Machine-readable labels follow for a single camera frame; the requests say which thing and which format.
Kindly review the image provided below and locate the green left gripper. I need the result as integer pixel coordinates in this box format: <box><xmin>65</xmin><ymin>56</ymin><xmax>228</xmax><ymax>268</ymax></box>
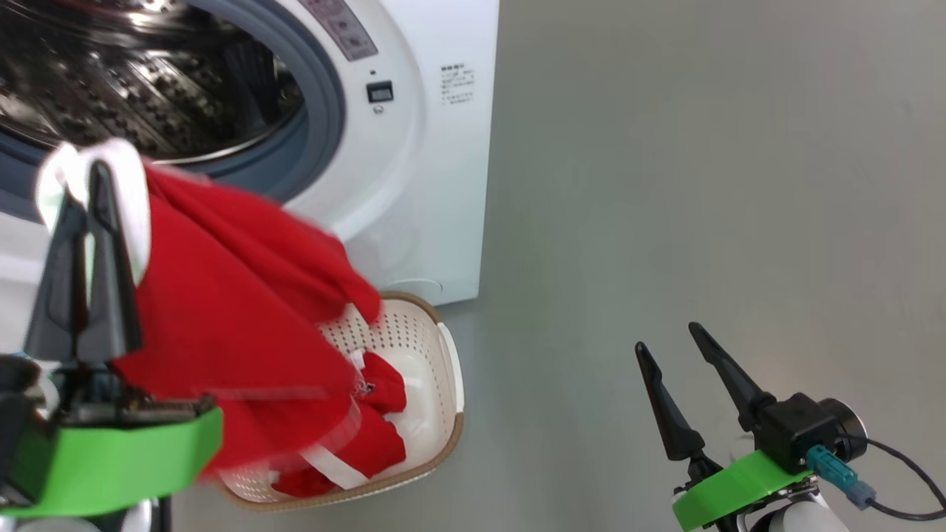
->
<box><xmin>0</xmin><ymin>159</ymin><xmax>224</xmax><ymax>518</ymax></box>

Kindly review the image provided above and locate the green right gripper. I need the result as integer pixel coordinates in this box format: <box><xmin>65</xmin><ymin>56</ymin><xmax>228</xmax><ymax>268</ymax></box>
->
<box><xmin>634</xmin><ymin>322</ymin><xmax>817</xmax><ymax>532</ymax></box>

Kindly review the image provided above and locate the red and white garment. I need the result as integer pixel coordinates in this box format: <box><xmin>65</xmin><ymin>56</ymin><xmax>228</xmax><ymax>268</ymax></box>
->
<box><xmin>35</xmin><ymin>138</ymin><xmax>407</xmax><ymax>497</ymax></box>

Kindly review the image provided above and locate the cream basket with brown rim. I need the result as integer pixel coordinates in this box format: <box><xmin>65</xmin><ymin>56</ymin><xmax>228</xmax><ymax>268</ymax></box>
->
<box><xmin>214</xmin><ymin>290</ymin><xmax>465</xmax><ymax>512</ymax></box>

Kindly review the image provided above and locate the white front-load washing machine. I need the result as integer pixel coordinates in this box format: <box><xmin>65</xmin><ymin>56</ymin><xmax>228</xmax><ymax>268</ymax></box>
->
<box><xmin>0</xmin><ymin>0</ymin><xmax>500</xmax><ymax>355</ymax></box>

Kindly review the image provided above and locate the round drain filter cover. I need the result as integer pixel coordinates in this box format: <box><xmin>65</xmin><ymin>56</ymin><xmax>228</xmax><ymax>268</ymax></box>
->
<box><xmin>384</xmin><ymin>278</ymin><xmax>444</xmax><ymax>296</ymax></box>

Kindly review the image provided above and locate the grey warning sticker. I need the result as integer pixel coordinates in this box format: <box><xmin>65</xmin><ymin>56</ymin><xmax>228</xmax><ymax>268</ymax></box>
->
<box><xmin>299</xmin><ymin>0</ymin><xmax>379</xmax><ymax>61</ymax></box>

